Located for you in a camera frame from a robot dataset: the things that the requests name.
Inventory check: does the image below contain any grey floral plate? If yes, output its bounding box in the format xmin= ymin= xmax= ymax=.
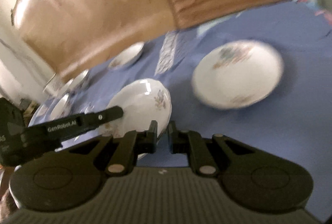
xmin=99 ymin=79 xmax=172 ymax=139
xmin=108 ymin=41 xmax=145 ymax=69

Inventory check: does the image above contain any colourful floral white plate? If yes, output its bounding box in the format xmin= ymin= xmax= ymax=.
xmin=191 ymin=40 xmax=284 ymax=109

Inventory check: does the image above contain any person's right hand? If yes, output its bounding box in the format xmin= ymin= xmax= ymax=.
xmin=1 ymin=166 xmax=17 ymax=223

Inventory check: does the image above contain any red floral bowl front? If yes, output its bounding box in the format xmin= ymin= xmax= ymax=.
xmin=49 ymin=93 xmax=71 ymax=121

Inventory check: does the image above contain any red floral bowl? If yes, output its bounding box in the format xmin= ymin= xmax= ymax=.
xmin=49 ymin=93 xmax=71 ymax=121
xmin=59 ymin=69 xmax=89 ymax=96

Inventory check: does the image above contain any white enamel mug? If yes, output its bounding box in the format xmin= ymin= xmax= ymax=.
xmin=43 ymin=73 xmax=64 ymax=97

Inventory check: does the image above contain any red floral bowl middle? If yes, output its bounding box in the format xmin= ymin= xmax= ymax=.
xmin=59 ymin=69 xmax=89 ymax=96

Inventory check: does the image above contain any blue printed tablecloth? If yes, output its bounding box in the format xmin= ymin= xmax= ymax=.
xmin=27 ymin=0 xmax=332 ymax=223

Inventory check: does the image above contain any large cardboard sheet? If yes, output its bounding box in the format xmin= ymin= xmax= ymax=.
xmin=13 ymin=0 xmax=176 ymax=81

